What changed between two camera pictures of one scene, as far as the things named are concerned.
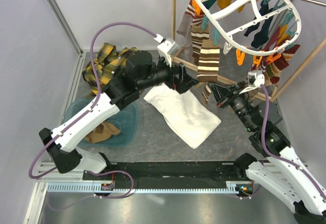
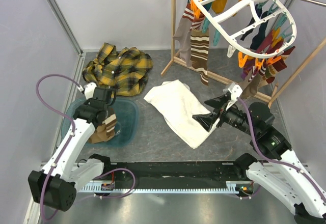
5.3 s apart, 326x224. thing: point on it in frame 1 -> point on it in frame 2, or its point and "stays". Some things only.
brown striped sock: [208, 66] -> [110, 126]
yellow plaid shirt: [109, 64] stays
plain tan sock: [109, 130] -> [100, 135]
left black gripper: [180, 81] -> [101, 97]
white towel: [181, 116] stays
